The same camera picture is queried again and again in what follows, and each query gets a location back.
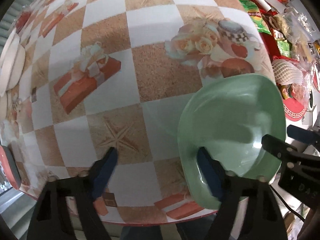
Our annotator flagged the red snack tray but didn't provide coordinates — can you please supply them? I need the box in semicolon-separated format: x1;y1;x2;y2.
233;0;320;123

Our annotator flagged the black cable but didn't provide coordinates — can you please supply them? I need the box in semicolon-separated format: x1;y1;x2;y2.
269;186;307;222

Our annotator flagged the checkered patterned tablecloth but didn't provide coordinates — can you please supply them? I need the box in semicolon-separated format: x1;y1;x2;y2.
1;0;274;225

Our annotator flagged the white round plate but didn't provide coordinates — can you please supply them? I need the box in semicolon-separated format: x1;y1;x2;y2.
0;27;25;97
0;92;8;122

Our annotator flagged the foam-netted fruit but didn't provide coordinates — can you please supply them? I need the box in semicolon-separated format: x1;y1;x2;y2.
272;59;303;85

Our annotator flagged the green snack packet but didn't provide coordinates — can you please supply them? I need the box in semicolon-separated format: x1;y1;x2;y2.
239;0;272;35

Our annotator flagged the green rectangular plate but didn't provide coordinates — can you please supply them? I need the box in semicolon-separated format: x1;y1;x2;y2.
177;74;286;210

